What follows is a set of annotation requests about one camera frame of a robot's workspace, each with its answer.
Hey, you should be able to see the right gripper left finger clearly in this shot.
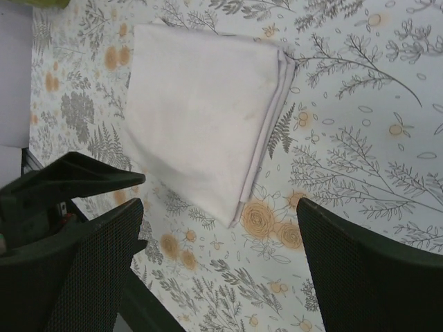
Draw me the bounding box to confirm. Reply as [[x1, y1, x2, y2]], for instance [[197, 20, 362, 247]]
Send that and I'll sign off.
[[1, 199, 143, 331]]

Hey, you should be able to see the white t shirt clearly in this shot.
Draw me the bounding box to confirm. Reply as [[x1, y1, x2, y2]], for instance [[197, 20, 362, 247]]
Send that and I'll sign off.
[[122, 24, 296, 227]]

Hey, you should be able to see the olive green plastic bin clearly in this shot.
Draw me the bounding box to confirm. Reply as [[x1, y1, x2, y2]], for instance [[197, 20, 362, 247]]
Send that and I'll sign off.
[[25, 0, 70, 9]]

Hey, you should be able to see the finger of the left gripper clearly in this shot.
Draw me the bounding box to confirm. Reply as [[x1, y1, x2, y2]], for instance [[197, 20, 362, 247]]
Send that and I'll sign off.
[[1, 152, 145, 248]]

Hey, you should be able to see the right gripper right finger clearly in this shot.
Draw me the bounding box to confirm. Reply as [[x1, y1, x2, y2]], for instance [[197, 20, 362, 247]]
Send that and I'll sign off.
[[297, 199, 442, 331]]

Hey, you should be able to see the floral patterned table mat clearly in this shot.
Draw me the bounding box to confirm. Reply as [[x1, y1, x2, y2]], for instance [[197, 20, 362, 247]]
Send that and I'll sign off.
[[30, 1, 442, 331]]

